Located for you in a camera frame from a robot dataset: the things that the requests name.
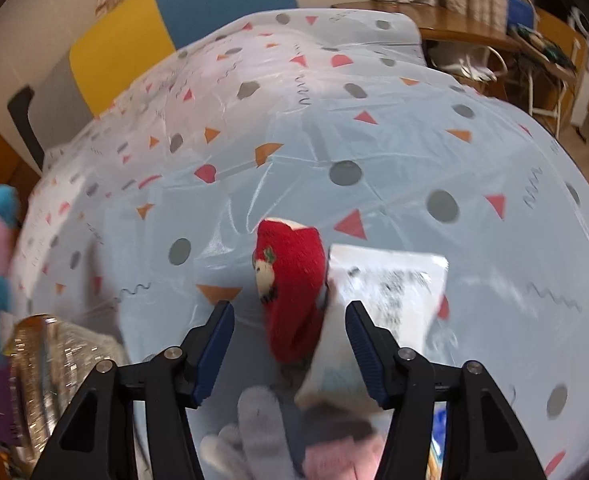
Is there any purple cardboard box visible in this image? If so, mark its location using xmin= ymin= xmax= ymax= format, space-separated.
xmin=0 ymin=363 xmax=19 ymax=446

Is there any grey yellow blue sofa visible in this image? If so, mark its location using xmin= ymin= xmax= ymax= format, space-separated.
xmin=8 ymin=0 xmax=298 ymax=166

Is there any ornate gold tissue box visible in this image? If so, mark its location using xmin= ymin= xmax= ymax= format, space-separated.
xmin=4 ymin=314 xmax=128 ymax=471

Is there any white wet wipes pack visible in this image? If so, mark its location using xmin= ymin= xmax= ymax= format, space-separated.
xmin=294 ymin=244 xmax=449 ymax=415

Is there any red christmas sock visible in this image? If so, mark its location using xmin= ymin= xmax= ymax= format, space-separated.
xmin=252 ymin=218 xmax=326 ymax=364

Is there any blue folding chair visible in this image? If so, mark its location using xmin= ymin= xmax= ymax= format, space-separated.
xmin=506 ymin=0 xmax=537 ymax=32

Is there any white knitted glove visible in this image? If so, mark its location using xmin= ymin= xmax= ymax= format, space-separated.
xmin=199 ymin=386 xmax=299 ymax=480

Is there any patterned white tablecloth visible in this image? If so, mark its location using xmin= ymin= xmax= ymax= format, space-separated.
xmin=10 ymin=9 xmax=589 ymax=479

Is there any wooden side table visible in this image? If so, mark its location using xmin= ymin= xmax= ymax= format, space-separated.
xmin=333 ymin=1 xmax=577 ymax=84

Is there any blue tempo tissue pack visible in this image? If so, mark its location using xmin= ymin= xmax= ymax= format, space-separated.
xmin=426 ymin=402 xmax=447 ymax=480

